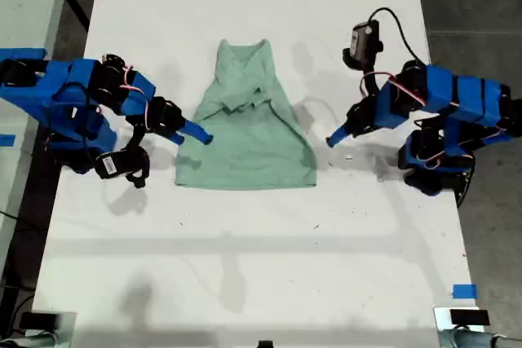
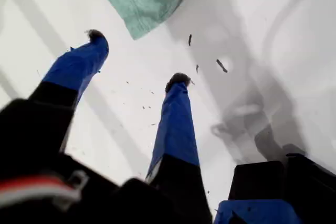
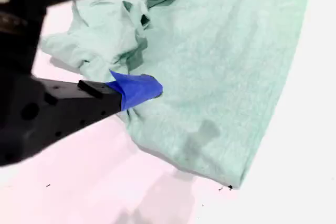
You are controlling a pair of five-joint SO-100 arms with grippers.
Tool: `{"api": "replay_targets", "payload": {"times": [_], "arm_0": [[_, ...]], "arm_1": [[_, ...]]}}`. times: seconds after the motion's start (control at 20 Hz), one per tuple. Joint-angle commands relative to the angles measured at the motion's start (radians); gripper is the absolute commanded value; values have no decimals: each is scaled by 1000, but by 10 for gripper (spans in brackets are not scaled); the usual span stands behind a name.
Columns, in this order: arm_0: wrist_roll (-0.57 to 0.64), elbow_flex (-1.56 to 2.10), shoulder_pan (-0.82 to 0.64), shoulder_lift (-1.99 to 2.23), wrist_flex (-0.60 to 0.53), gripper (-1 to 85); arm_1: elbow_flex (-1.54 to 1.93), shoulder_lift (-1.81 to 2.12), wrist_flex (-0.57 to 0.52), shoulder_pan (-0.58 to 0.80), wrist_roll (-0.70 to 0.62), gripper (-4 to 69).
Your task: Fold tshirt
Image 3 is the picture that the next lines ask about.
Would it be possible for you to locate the pale green T-shirt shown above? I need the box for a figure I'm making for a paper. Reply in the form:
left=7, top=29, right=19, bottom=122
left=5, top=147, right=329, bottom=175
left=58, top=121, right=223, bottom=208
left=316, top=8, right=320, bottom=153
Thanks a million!
left=39, top=0, right=316, bottom=190

